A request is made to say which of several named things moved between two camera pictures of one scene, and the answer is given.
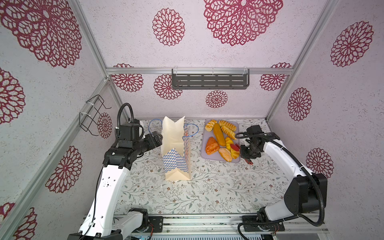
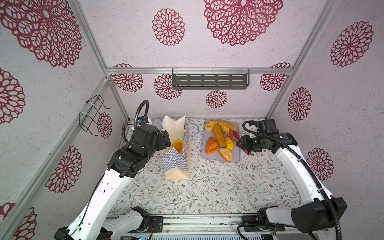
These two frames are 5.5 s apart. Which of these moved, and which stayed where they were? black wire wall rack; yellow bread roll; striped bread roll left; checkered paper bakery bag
Moved: yellow bread roll
Stayed: striped bread roll left; black wire wall rack; checkered paper bakery bag
